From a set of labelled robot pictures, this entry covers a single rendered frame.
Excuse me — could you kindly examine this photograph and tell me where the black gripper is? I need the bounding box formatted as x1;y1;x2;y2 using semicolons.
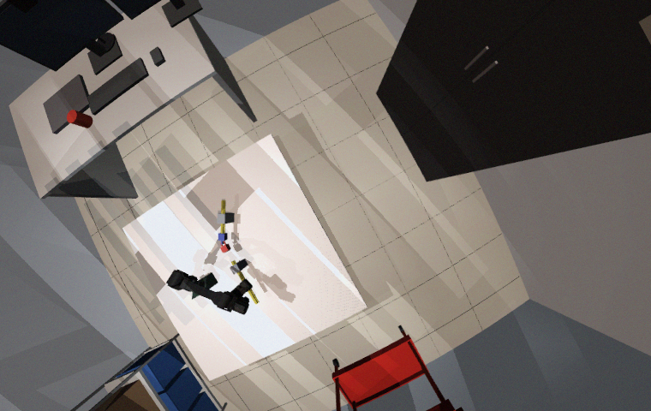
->
231;278;253;299

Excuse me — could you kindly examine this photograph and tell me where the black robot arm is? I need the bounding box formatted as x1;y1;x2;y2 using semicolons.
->
166;270;250;315

